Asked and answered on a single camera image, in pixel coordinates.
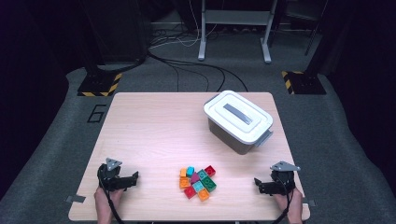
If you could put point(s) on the white storage box lid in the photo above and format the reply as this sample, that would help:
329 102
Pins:
253 126

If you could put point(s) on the brown transparent storage box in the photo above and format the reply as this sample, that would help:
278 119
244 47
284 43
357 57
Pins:
230 140

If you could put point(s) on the person's left hand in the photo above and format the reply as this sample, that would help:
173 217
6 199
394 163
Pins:
104 200

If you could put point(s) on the person's right hand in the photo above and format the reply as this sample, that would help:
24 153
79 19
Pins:
294 203

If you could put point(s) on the black yellow striped stand base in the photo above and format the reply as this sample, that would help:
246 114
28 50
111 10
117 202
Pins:
306 83
96 84

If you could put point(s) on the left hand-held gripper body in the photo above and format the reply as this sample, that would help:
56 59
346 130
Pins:
109 179

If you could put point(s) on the grey tape strip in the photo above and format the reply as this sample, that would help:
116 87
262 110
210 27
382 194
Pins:
309 203
75 198

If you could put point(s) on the pile of colourful toy bricks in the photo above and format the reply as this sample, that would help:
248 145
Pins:
209 184

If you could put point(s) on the white metal stand frame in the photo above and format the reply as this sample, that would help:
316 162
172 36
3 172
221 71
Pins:
236 17

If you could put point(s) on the magenta toy brick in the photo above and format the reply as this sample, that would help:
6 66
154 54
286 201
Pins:
195 178

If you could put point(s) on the large black cabinet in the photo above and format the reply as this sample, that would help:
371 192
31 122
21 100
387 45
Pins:
118 31

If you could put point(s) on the black stand leg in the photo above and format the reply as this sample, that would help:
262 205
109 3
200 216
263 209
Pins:
314 34

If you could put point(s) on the red toy brick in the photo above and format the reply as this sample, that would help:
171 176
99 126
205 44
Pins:
210 170

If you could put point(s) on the dark curtain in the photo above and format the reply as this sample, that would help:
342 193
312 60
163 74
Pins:
364 77
28 77

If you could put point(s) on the cyan toy brick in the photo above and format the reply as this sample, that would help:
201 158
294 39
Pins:
190 170

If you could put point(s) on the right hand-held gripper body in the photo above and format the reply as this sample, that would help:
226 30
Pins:
281 183

